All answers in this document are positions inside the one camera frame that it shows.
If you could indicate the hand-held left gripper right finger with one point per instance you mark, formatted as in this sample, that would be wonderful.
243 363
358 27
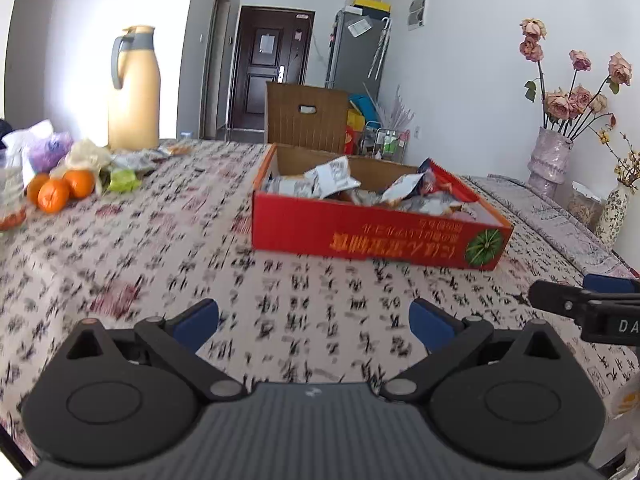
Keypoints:
430 322

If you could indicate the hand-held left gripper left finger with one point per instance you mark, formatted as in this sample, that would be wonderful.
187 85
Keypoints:
197 322

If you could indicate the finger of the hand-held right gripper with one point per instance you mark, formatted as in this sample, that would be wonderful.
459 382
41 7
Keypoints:
612 283
600 320

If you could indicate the red orange cardboard box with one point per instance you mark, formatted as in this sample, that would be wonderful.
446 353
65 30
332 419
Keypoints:
300 230

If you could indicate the pile of snack packets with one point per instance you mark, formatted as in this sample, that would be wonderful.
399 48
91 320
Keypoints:
330 180

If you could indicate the calligraphy print tablecloth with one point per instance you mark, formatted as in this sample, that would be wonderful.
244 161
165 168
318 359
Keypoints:
175 260

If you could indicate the patterned slim vase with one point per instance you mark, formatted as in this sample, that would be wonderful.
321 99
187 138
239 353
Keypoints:
612 215

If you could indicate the glass jar of grains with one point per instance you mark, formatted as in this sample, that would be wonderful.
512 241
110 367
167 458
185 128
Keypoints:
582 207

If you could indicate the pink floral cloth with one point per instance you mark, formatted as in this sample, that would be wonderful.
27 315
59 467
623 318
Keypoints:
550 230

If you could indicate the white orange round-print packet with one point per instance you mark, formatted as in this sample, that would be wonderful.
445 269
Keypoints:
627 400

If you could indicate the pink ribbed vase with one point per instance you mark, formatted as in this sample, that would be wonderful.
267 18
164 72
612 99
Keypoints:
547 160

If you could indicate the yellow flower branch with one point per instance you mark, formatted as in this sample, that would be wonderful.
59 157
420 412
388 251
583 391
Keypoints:
605 136

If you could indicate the light green snack packet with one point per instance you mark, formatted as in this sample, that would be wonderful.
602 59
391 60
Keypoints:
124 181

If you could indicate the grey white snack packet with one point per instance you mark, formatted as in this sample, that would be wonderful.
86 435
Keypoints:
132 161
155 156

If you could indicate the orange biscuit packet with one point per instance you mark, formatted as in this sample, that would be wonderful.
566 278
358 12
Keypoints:
175 150

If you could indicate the dried rose bouquet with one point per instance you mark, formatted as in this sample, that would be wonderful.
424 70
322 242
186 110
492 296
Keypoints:
557 105

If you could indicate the red gift box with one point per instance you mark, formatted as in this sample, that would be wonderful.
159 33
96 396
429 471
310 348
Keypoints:
351 141

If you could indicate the pale pampas grass bunch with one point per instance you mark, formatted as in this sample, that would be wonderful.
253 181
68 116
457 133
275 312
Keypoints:
397 112

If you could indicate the wooden chair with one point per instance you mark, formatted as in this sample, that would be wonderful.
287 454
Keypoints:
290 130

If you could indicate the yellow bag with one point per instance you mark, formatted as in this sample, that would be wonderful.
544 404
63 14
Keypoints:
356 119

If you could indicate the yellow thermos jug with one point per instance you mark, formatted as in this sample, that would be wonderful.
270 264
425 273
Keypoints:
132 110

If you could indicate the purple tissue pack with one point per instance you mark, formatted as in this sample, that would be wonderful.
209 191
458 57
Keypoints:
50 152

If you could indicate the blue plastic tub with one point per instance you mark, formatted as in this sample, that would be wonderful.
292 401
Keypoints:
362 107

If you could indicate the clear plastic container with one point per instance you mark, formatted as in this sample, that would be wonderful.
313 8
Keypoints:
10 195

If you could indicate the dark brown entrance door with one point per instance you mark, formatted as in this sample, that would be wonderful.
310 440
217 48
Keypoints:
250 95

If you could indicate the grey side door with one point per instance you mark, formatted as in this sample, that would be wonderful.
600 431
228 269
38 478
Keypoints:
220 80

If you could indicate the grey refrigerator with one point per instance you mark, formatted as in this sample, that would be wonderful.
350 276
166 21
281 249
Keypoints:
350 70

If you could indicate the dark cloth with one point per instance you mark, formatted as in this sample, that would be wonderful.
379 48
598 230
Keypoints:
4 135

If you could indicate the folded white umbrella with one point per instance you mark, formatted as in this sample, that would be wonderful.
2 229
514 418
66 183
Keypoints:
380 50

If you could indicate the paper sheet on refrigerator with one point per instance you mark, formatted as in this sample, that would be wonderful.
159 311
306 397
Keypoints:
359 28

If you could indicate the yellow storage box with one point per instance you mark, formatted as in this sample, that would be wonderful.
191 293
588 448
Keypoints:
372 3

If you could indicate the white wall panel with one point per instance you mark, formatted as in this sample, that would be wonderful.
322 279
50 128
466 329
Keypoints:
417 10

